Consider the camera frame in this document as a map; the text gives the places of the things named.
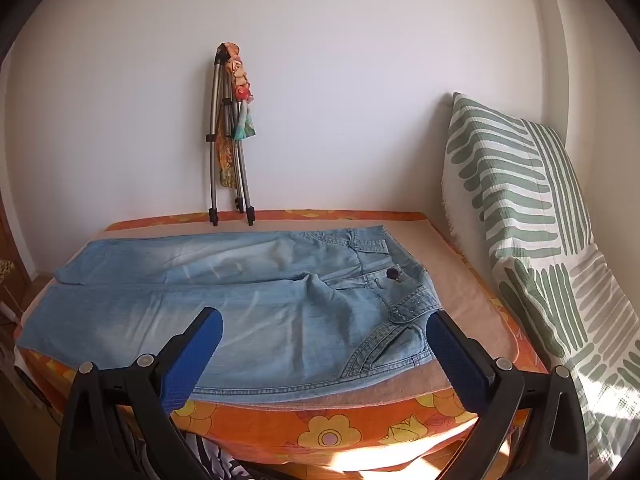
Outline beige blanket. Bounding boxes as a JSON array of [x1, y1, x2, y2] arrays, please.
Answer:
[[102, 224, 518, 408]]

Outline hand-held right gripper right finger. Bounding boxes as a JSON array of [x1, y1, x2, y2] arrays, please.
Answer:
[[426, 310, 589, 480]]

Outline orange floral bed sheet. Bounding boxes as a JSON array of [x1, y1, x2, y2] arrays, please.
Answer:
[[20, 210, 551, 476]]

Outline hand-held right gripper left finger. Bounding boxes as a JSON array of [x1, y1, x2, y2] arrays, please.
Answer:
[[56, 307, 224, 480]]

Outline colourful patterned scarf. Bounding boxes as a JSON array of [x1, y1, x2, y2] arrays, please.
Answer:
[[215, 42, 258, 191]]

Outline folded metal stand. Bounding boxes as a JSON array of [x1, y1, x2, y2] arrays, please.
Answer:
[[205, 45, 257, 227]]

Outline green striped white cushion cover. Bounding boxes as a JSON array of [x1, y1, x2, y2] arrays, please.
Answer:
[[440, 92, 640, 466]]

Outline wooden door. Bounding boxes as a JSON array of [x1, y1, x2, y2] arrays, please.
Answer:
[[0, 195, 36, 321]]

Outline light blue denim pants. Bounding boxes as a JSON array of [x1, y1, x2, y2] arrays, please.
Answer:
[[15, 225, 446, 405]]

